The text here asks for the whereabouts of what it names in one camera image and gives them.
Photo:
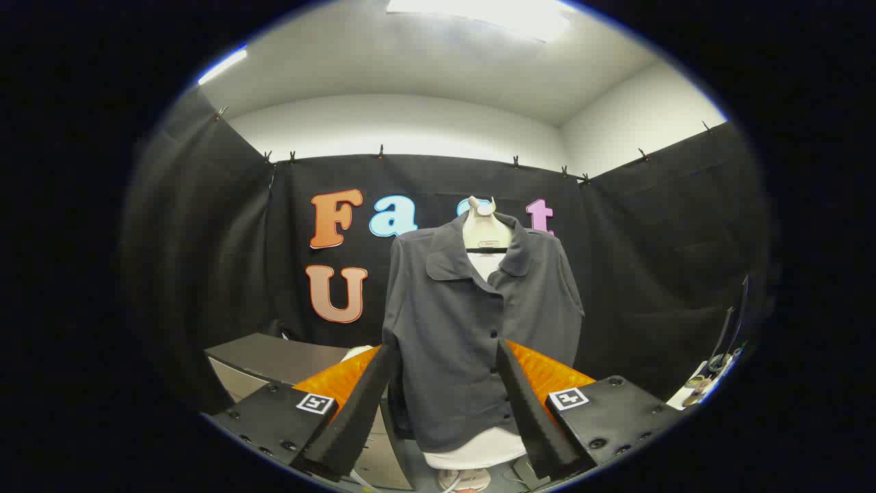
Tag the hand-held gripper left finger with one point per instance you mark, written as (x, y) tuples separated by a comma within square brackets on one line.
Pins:
[(356, 418)]

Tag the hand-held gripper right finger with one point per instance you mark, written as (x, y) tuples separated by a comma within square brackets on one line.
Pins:
[(530, 418)]

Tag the grey button shirt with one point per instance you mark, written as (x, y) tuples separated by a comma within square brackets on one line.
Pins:
[(452, 329)]

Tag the grey drawer cabinet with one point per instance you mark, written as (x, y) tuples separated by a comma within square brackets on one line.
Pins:
[(274, 356)]

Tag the white mannequin torso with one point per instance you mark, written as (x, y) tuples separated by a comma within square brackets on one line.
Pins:
[(486, 229)]

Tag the row of black clips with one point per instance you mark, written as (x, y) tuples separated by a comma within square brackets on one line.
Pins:
[(380, 152)]

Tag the narrow ceiling light strip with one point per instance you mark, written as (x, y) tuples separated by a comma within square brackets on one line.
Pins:
[(222, 66)]

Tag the large ceiling light panel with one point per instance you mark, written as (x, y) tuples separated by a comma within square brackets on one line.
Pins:
[(493, 14)]

